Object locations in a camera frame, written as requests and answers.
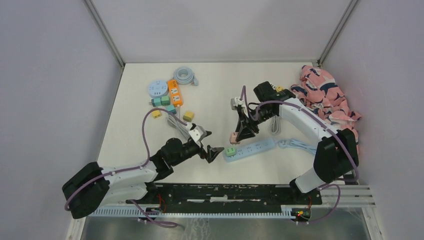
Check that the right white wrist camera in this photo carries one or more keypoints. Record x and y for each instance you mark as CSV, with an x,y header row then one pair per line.
x,y
238,102

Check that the round blue power socket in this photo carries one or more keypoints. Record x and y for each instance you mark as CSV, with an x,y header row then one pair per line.
x,y
158,88

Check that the yellow USB charger plug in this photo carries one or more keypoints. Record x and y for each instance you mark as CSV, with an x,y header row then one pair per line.
x,y
156,114

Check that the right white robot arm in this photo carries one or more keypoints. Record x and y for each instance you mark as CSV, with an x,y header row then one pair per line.
x,y
336,150

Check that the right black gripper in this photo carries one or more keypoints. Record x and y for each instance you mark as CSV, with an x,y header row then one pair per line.
x,y
246,128

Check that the orange power strip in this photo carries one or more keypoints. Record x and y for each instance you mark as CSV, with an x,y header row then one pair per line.
x,y
175,93

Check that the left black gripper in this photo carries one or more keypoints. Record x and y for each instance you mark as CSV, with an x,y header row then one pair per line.
x,y
211,153

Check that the long blue power strip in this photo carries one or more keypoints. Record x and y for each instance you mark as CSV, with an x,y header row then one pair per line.
x,y
251,149

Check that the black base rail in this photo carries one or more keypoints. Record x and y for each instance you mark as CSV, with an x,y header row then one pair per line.
x,y
196,198

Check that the green plug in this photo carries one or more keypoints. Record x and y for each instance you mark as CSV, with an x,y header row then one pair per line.
x,y
165,100
230,151

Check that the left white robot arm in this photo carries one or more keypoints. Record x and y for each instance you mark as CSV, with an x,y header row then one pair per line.
x,y
95,186

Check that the pink plug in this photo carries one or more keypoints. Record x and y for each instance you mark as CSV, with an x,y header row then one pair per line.
x,y
233,138

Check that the teal USB charger plug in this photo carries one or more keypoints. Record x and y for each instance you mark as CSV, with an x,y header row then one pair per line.
x,y
156,102

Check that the pink patterned cloth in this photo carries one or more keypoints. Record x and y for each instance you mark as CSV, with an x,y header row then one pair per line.
x,y
319,92

